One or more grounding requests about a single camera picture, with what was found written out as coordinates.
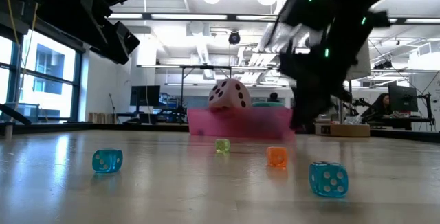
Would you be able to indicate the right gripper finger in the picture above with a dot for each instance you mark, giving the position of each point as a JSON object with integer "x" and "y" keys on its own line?
{"x": 307, "y": 109}

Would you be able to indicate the black ceiling camera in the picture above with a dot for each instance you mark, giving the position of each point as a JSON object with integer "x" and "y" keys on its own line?
{"x": 234, "y": 37}

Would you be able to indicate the cardboard box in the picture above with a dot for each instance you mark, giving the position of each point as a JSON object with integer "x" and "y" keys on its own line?
{"x": 342, "y": 130}

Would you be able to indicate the black gantry stand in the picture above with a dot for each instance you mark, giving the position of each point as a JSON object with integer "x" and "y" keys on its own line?
{"x": 206, "y": 67}

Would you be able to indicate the large teal plush die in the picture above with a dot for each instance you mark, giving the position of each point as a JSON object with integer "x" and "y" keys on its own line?
{"x": 268, "y": 104}

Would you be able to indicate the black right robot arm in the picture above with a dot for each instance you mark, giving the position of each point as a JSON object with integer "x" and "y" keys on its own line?
{"x": 347, "y": 18}

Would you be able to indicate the person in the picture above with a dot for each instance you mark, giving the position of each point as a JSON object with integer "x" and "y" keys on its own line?
{"x": 274, "y": 97}
{"x": 379, "y": 106}

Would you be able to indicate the small blue translucent die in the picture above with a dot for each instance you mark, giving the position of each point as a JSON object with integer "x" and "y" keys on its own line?
{"x": 328, "y": 179}
{"x": 107, "y": 160}

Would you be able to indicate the black computer monitor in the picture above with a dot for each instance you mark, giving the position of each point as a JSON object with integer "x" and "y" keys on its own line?
{"x": 403, "y": 97}
{"x": 145, "y": 95}

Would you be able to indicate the small orange translucent die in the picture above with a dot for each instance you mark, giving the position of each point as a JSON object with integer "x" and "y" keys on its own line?
{"x": 276, "y": 157}

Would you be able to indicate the small yellow-green translucent die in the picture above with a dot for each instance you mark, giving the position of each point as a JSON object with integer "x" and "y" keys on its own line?
{"x": 222, "y": 146}

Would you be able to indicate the pink translucent plastic bin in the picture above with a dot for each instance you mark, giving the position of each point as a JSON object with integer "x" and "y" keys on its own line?
{"x": 240, "y": 124}

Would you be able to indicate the row of wooden blocks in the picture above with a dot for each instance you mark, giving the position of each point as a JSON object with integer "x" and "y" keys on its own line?
{"x": 101, "y": 117}

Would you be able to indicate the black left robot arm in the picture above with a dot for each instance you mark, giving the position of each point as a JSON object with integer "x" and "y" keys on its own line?
{"x": 51, "y": 4}

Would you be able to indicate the small grey post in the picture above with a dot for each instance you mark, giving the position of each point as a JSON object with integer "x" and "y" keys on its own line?
{"x": 8, "y": 130}

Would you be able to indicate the large pink plush die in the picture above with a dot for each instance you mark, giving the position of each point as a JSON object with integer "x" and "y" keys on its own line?
{"x": 228, "y": 93}

